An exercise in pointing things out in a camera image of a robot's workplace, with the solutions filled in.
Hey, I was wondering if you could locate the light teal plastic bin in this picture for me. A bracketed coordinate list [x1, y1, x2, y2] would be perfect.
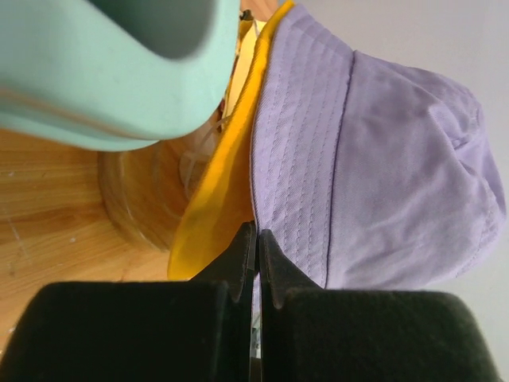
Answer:
[1, 1, 240, 151]

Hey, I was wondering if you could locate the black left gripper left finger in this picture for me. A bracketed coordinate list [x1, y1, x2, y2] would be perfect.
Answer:
[1, 223, 256, 381]

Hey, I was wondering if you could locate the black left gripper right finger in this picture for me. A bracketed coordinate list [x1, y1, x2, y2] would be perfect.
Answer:
[258, 230, 500, 381]

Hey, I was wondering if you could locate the wooden hat stand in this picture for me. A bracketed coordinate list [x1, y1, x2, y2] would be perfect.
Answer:
[97, 0, 279, 254]

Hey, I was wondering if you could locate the yellow bucket hat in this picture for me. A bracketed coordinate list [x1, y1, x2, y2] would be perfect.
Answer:
[168, 1, 295, 281]

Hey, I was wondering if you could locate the lavender bucket hat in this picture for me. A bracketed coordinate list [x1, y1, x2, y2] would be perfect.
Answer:
[251, 5, 506, 290]

